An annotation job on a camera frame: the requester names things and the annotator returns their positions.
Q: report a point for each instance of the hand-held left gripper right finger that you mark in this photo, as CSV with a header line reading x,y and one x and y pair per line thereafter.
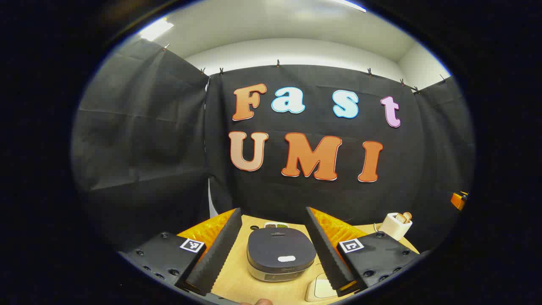
x,y
326,254

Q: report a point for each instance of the toast slice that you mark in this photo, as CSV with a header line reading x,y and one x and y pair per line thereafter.
x,y
407,216
400,218

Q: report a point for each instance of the dark grey rice cooker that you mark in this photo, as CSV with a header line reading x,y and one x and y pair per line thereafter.
x,y
279,248

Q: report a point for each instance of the white toaster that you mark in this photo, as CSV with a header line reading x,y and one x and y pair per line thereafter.
x,y
391,231

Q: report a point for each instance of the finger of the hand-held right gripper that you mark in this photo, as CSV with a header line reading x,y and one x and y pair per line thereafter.
x,y
458,201

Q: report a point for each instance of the ceiling light panel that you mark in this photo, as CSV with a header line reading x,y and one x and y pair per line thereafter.
x,y
156,29

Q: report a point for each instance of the white divided sauce dish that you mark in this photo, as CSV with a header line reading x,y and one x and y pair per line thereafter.
x,y
276,225

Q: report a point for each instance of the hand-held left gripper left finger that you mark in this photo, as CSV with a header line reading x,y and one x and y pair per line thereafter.
x,y
214,254

